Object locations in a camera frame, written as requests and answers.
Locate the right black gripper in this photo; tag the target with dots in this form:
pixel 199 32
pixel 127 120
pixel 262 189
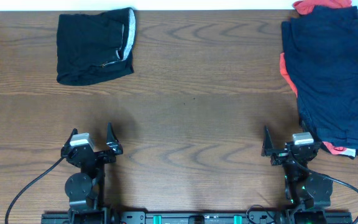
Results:
pixel 268 150

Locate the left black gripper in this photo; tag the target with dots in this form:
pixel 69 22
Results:
pixel 115 147

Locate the navy blue shorts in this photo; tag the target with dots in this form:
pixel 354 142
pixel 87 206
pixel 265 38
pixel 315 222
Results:
pixel 321 57

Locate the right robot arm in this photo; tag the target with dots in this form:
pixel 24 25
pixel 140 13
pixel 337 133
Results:
pixel 308 193

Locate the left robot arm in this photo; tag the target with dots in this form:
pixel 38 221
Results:
pixel 85 189

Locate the black white garment under pile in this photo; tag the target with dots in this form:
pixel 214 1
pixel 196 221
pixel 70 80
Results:
pixel 339 150

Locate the black folded shorts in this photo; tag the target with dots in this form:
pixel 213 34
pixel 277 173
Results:
pixel 95 48

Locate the red garment in pile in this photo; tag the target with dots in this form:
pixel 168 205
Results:
pixel 303 8

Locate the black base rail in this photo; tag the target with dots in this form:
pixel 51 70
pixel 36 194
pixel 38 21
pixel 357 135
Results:
pixel 253 216

